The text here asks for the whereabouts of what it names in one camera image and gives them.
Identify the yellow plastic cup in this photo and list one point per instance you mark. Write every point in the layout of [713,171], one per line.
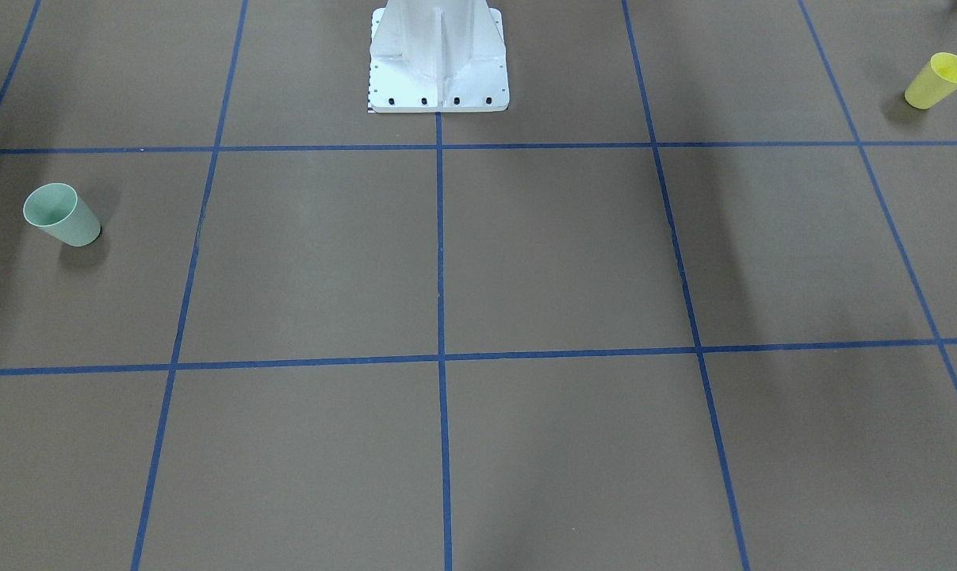
[935,82]

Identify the green plastic cup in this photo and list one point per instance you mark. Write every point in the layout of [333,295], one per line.
[58,210]

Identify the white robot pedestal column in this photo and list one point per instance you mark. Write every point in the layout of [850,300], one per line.
[437,57]

